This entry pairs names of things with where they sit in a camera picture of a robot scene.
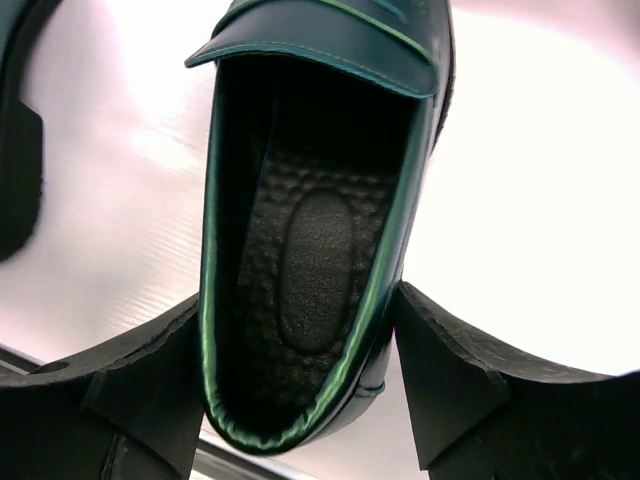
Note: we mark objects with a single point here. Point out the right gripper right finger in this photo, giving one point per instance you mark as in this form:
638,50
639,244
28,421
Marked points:
483,409

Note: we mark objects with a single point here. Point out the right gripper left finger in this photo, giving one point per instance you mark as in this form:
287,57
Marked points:
128,408

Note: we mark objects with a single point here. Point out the green loafer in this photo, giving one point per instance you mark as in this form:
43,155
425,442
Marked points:
325,114
21,128

